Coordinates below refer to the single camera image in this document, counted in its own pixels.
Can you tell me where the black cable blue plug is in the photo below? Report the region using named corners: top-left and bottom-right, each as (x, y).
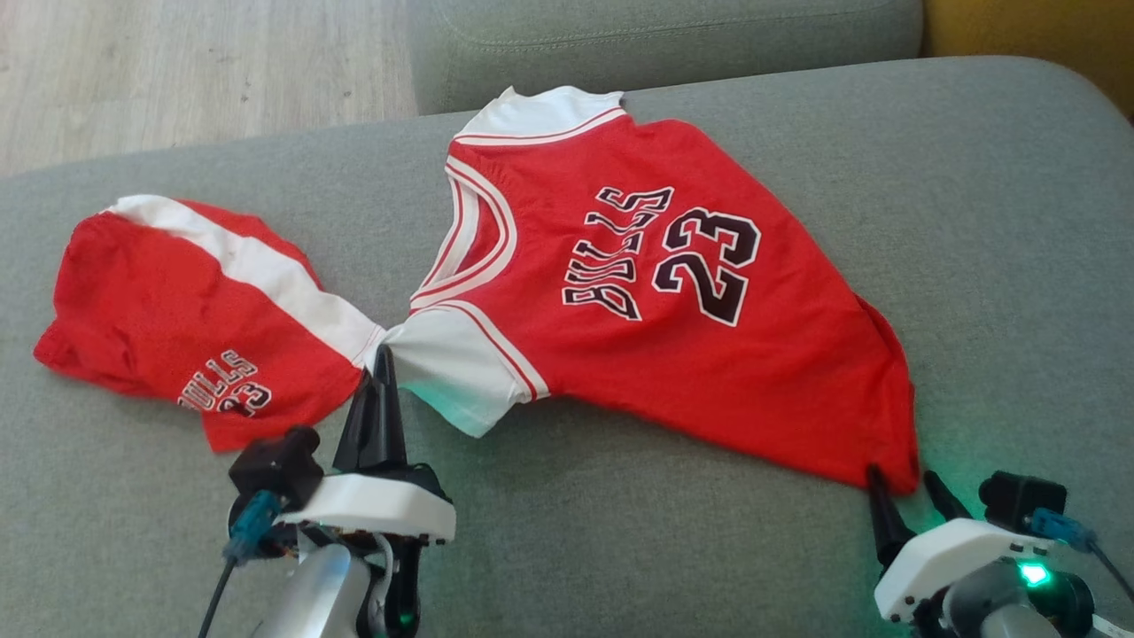
top-left (1028, 507), bottom-right (1134, 605)
top-left (196, 489), bottom-right (286, 638)

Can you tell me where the grey sofa seat cushion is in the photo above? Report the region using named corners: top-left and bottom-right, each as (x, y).
top-left (408, 0), bottom-right (925, 116)

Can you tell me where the black cable blue plug right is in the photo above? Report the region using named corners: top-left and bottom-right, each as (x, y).
top-left (1028, 507), bottom-right (1134, 605)

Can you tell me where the black cable blue plug left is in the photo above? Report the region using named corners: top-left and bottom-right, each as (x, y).
top-left (196, 489), bottom-right (286, 638)

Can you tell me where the red Bulls shorts white stripe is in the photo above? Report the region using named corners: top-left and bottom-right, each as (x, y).
top-left (34, 195), bottom-right (389, 454)

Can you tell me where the red Bulls 23 jersey shirt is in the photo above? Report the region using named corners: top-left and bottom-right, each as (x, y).
top-left (385, 86), bottom-right (922, 495)

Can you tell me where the yellow sofa backrest cushion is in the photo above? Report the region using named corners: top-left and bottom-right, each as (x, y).
top-left (921, 0), bottom-right (1134, 122)

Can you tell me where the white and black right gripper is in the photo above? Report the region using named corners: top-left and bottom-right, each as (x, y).
top-left (866, 463), bottom-right (1057, 625)

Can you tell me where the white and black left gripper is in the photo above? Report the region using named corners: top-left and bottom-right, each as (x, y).
top-left (282, 344), bottom-right (458, 545)

